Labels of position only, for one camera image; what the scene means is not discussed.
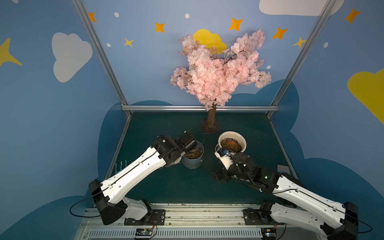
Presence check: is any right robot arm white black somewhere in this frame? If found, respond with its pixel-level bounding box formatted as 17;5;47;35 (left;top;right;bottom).
211;148;359;240

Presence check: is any white saucer under white pot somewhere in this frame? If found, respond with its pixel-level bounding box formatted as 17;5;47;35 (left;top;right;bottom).
215;144;225;159

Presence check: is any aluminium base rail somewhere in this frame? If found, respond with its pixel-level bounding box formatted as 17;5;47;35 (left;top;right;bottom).
75;203;323;240

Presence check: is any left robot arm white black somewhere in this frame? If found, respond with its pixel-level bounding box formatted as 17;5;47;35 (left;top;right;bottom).
89;132;197;225

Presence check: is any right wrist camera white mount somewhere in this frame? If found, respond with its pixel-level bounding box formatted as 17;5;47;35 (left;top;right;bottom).
215;148;234;170

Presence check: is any blue-grey faceted plant pot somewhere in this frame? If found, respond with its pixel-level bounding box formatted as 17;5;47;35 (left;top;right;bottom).
182;141;204;169

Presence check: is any blue yellow garden hand rake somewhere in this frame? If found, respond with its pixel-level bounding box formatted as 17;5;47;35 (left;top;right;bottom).
115;161;128;174

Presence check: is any aluminium frame back bar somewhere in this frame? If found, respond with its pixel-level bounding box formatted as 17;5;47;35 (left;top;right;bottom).
122;105;279;112

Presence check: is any artificial pink blossom tree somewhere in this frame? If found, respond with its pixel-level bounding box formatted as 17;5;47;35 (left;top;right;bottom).
170;29;272;133

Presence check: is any aluminium frame post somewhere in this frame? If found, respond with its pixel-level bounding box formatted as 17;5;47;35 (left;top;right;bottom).
72;0;132;118
267;0;337;120

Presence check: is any right aluminium frame post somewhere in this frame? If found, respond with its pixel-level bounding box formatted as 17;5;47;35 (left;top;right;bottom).
267;0;337;120

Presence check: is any pink succulent in blue pot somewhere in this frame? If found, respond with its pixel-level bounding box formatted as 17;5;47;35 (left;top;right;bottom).
184;147;203;160

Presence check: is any white round plant pot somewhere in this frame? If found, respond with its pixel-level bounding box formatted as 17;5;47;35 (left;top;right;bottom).
217;131;247;154

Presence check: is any left aluminium frame post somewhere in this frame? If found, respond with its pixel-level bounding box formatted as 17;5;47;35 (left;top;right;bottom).
72;0;132;118

